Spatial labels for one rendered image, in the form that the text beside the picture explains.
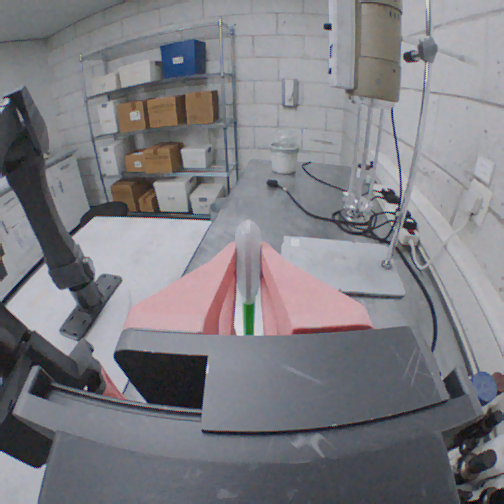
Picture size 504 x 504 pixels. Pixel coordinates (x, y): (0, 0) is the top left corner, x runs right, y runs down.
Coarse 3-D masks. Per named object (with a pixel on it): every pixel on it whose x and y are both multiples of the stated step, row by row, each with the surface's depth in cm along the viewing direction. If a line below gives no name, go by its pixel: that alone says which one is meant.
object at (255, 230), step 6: (246, 222) 11; (252, 222) 11; (246, 228) 11; (252, 228) 11; (258, 228) 11; (252, 234) 11; (258, 234) 11; (246, 240) 11; (252, 240) 11; (258, 240) 11; (246, 246) 11; (252, 246) 11; (258, 246) 11; (246, 252) 11; (252, 252) 11; (258, 252) 11; (246, 258) 11; (252, 258) 11; (258, 258) 12; (246, 264) 11; (252, 264) 12; (258, 264) 12; (246, 270) 12; (252, 270) 12; (258, 270) 12; (246, 276) 12; (252, 276) 12; (258, 276) 12; (246, 282) 12; (252, 282) 12; (258, 282) 13; (246, 288) 12; (252, 288) 12; (258, 288) 13; (246, 294) 13; (252, 294) 13
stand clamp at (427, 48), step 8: (408, 40) 29; (416, 40) 29; (424, 40) 28; (432, 40) 28; (424, 48) 29; (432, 48) 28; (440, 48) 28; (408, 56) 36; (416, 56) 34; (424, 56) 30; (432, 56) 30; (456, 56) 28; (464, 56) 27; (472, 64) 28
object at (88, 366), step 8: (24, 336) 16; (24, 344) 15; (80, 344) 22; (88, 344) 22; (16, 352) 14; (72, 352) 21; (80, 352) 20; (88, 352) 19; (16, 360) 14; (80, 360) 19; (88, 360) 18; (96, 360) 19; (8, 368) 14; (80, 368) 18; (88, 368) 18; (96, 368) 18; (0, 376) 13; (80, 376) 17; (88, 376) 18; (80, 384) 17
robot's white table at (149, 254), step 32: (96, 224) 83; (128, 224) 82; (160, 224) 80; (192, 224) 80; (96, 256) 67; (128, 256) 67; (160, 256) 67; (192, 256) 67; (32, 288) 56; (128, 288) 57; (160, 288) 57; (32, 320) 47; (64, 320) 48; (96, 320) 49; (64, 352) 41; (96, 352) 42; (0, 480) 17; (32, 480) 20
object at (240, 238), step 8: (240, 224) 11; (248, 224) 11; (240, 232) 11; (240, 240) 11; (248, 240) 11; (240, 248) 11; (248, 248) 11; (240, 256) 11; (248, 256) 11; (240, 264) 12; (248, 264) 11; (240, 272) 12; (248, 272) 12; (240, 280) 12; (248, 280) 12; (240, 288) 13; (248, 288) 12; (248, 296) 13
